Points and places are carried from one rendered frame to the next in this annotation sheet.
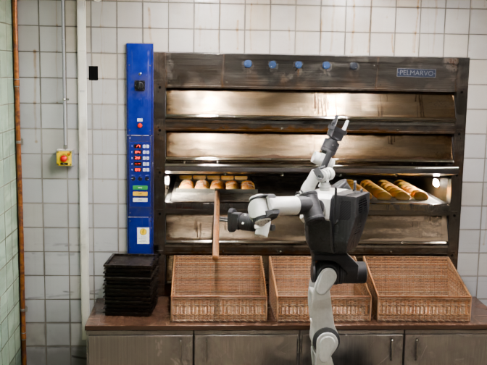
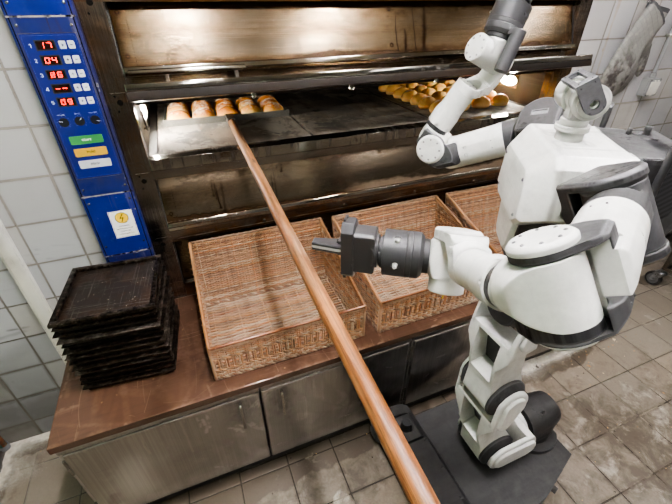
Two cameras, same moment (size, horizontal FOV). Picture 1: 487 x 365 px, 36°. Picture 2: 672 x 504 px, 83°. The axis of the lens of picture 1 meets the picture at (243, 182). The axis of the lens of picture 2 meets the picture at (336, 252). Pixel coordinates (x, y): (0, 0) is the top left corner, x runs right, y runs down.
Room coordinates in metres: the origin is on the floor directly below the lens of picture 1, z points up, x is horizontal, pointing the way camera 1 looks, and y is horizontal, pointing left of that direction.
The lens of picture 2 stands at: (3.26, 0.27, 1.64)
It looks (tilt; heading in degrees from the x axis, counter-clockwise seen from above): 34 degrees down; 342
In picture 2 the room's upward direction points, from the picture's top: straight up
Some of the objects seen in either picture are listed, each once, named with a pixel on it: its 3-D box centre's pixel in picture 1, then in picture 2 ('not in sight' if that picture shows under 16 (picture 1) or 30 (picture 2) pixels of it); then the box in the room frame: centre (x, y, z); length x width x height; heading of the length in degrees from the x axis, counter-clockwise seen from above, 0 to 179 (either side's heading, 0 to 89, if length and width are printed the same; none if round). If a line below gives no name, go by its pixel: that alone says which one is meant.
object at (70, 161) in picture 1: (64, 157); not in sight; (4.56, 1.08, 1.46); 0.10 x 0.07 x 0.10; 93
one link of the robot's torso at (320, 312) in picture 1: (324, 308); (503, 349); (3.82, -0.43, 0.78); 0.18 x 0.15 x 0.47; 4
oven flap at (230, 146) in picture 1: (310, 146); (390, 31); (4.70, -0.41, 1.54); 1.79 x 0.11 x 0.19; 93
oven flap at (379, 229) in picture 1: (308, 228); (380, 168); (4.70, -0.41, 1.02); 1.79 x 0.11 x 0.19; 93
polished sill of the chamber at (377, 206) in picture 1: (308, 206); (380, 134); (4.72, -0.41, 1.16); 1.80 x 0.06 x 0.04; 93
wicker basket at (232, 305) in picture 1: (218, 287); (275, 288); (4.40, 0.14, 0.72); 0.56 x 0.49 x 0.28; 93
